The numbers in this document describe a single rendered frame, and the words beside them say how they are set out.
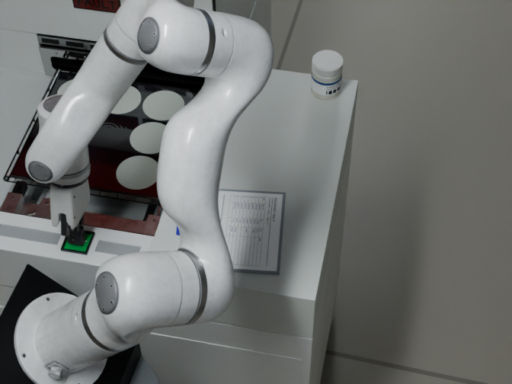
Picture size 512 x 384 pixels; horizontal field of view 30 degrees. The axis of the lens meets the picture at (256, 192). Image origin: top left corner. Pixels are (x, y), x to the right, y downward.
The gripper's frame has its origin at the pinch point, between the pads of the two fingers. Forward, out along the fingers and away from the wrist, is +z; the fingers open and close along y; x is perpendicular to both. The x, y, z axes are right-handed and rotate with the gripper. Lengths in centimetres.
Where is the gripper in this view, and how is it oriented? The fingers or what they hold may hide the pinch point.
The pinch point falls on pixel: (75, 234)
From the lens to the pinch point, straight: 195.2
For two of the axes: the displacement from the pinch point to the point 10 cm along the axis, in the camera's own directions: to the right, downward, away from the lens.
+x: 9.8, 1.5, -1.4
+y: -2.0, 6.1, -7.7
